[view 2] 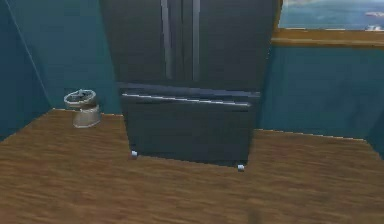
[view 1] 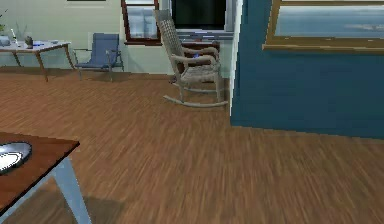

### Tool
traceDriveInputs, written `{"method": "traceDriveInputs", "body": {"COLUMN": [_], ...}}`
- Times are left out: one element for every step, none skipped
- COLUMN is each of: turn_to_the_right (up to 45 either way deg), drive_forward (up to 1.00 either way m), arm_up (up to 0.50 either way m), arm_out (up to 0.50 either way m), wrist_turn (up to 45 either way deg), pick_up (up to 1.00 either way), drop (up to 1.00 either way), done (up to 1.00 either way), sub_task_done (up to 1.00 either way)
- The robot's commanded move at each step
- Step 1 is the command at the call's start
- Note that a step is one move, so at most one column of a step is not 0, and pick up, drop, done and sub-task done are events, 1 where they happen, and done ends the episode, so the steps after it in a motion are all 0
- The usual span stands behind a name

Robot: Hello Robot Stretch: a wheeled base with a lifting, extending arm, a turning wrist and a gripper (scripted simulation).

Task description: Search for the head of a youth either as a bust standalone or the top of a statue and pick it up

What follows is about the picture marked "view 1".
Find white table with brown legs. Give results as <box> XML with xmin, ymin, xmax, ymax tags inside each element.
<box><xmin>0</xmin><ymin>40</ymin><xmax>76</xmax><ymax>83</ymax></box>

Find black television set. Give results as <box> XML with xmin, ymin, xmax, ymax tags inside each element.
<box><xmin>170</xmin><ymin>0</ymin><xmax>227</xmax><ymax>31</ymax></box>

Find blue folding chair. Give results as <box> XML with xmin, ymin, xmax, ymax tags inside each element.
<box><xmin>73</xmin><ymin>32</ymin><xmax>125</xmax><ymax>82</ymax></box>

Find black and white dish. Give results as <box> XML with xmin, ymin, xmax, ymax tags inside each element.
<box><xmin>0</xmin><ymin>141</ymin><xmax>33</xmax><ymax>176</ymax></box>

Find brown table with grey legs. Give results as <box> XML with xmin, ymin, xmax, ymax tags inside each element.
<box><xmin>0</xmin><ymin>131</ymin><xmax>93</xmax><ymax>224</ymax></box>

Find green house plant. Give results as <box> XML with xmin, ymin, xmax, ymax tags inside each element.
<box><xmin>0</xmin><ymin>9</ymin><xmax>12</xmax><ymax>47</ymax></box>

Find gold framed sea picture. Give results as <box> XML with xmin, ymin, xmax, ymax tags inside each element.
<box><xmin>262</xmin><ymin>0</ymin><xmax>384</xmax><ymax>55</ymax></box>

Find dark brown tv cabinet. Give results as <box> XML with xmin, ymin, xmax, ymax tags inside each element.
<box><xmin>181</xmin><ymin>41</ymin><xmax>221</xmax><ymax>60</ymax></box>

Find red framed window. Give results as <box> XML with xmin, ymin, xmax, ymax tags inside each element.
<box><xmin>120</xmin><ymin>0</ymin><xmax>163</xmax><ymax>46</ymax></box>

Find beige wicker rocking chair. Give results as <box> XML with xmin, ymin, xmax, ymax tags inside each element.
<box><xmin>153</xmin><ymin>9</ymin><xmax>230</xmax><ymax>109</ymax></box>

